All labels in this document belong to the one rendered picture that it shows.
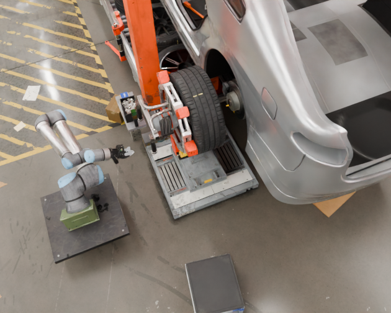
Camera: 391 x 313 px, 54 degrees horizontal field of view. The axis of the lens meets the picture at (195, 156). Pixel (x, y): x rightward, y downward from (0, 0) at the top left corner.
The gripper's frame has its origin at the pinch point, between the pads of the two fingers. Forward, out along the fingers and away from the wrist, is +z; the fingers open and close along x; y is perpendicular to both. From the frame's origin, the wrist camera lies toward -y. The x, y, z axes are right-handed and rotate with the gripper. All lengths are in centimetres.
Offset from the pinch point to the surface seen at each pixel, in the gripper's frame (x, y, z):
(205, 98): -12, 65, 33
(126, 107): 57, -6, 19
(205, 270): -98, -26, 26
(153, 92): 44, 22, 32
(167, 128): -14.9, 40.1, 9.8
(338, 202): -91, 3, 167
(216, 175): -23, -20, 80
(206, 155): -4, -14, 77
